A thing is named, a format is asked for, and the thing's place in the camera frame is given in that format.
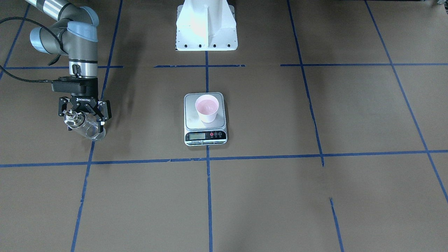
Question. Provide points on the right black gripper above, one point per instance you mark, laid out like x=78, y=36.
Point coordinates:
x=84, y=100

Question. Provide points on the clear glass sauce bottle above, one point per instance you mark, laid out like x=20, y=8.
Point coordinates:
x=84, y=124

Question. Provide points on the pink paper cup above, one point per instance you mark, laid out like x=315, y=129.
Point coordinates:
x=207, y=107

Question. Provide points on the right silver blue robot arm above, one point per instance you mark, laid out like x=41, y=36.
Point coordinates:
x=74, y=34

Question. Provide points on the silver digital kitchen scale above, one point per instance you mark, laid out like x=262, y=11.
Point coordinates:
x=198, y=133

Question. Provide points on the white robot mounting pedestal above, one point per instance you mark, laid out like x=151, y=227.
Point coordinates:
x=206, y=25

